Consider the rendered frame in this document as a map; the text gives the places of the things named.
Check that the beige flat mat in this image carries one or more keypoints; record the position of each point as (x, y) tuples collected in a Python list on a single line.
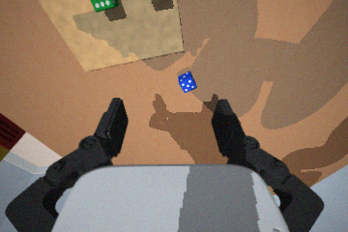
[(132, 31)]

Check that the blue die with white pips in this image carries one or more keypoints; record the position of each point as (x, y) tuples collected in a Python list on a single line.
[(187, 82)]

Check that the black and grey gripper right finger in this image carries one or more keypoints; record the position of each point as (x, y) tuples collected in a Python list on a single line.
[(299, 204)]

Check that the green die with white pips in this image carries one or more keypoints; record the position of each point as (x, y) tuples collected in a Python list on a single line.
[(102, 5)]

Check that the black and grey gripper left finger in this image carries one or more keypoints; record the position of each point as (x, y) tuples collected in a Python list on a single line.
[(34, 209)]

